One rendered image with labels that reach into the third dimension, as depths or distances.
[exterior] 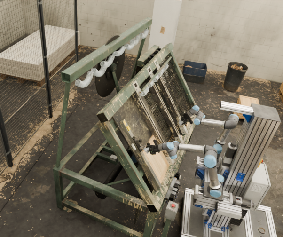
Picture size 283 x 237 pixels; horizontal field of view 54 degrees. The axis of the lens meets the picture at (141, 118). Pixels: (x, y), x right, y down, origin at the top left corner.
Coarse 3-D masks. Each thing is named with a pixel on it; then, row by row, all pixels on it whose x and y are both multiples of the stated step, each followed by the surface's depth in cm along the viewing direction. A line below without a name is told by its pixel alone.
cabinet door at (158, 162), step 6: (150, 138) 335; (150, 144) 331; (144, 150) 317; (150, 156) 326; (156, 156) 336; (162, 156) 347; (150, 162) 322; (156, 162) 333; (162, 162) 344; (156, 168) 330; (162, 168) 341; (156, 174) 326; (162, 174) 338; (162, 180) 335
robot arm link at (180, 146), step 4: (176, 144) 292; (180, 144) 291; (184, 144) 290; (188, 144) 290; (180, 148) 290; (184, 148) 289; (188, 148) 287; (192, 148) 286; (196, 148) 284; (200, 148) 283; (204, 148) 281; (208, 148) 279; (212, 148) 277; (200, 152) 285; (204, 152) 281
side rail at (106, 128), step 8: (104, 128) 272; (112, 128) 274; (104, 136) 277; (112, 136) 273; (112, 144) 280; (120, 144) 279; (120, 152) 281; (120, 160) 288; (128, 160) 284; (128, 168) 289; (136, 168) 292; (136, 176) 291; (136, 184) 298; (144, 184) 297; (144, 192) 300; (144, 200) 307; (152, 200) 303
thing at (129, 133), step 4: (124, 124) 293; (124, 128) 296; (128, 132) 296; (128, 136) 300; (132, 136) 300; (132, 140) 300; (136, 148) 304; (140, 152) 306; (140, 156) 308; (144, 156) 311; (144, 160) 309; (144, 164) 313; (148, 164) 314; (148, 168) 314; (152, 172) 317; (152, 176) 318; (156, 176) 322; (156, 180) 320; (156, 184) 323; (160, 184) 325
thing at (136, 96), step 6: (132, 84) 311; (138, 90) 318; (132, 96) 323; (138, 96) 320; (138, 102) 324; (138, 108) 328; (144, 108) 327; (144, 114) 330; (150, 120) 333; (150, 126) 336; (156, 132) 337; (156, 138) 342; (168, 156) 350; (168, 162) 356
